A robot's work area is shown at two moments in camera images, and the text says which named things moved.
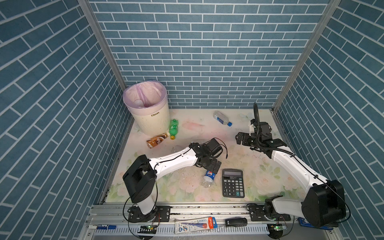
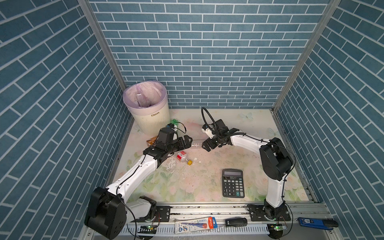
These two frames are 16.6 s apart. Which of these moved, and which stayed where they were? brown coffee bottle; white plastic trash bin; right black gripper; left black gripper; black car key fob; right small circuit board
Moved: right black gripper; left black gripper
Stayed: brown coffee bottle; right small circuit board; black car key fob; white plastic trash bin
